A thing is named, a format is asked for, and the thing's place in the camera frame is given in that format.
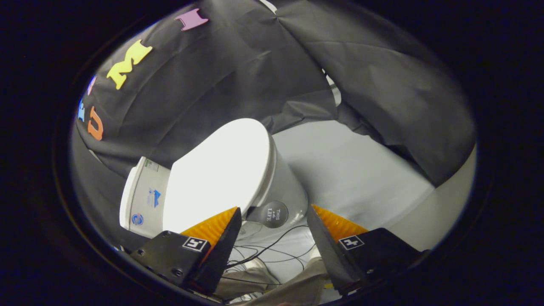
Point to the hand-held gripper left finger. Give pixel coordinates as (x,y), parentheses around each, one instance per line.
(219,255)

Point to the black backdrop cloth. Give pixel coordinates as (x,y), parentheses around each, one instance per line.
(238,72)

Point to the dark grey round lid tab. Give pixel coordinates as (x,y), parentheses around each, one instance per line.
(270,214)

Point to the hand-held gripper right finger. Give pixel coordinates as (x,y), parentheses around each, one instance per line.
(329,255)

